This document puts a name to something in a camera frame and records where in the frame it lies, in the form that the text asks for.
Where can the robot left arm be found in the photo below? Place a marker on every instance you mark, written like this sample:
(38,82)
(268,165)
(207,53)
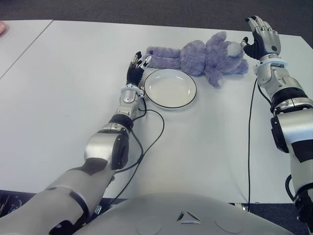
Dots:
(102,148)

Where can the purple plush doll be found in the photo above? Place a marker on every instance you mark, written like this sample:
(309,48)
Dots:
(200,57)

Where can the metal table frame bracket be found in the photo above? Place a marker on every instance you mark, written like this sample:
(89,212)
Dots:
(245,208)
(99,209)

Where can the grey robot torso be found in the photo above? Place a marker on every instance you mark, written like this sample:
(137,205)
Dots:
(183,218)

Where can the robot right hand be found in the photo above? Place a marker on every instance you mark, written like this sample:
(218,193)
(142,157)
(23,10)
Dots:
(266,41)

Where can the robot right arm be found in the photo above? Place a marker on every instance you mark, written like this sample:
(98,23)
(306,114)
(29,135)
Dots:
(293,127)

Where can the white plate with black rim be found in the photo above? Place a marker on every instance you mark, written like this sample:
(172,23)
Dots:
(170,89)

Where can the pink object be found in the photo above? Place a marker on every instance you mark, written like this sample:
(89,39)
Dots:
(2,28)

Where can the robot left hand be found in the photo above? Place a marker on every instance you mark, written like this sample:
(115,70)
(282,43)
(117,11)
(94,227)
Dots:
(134,73)

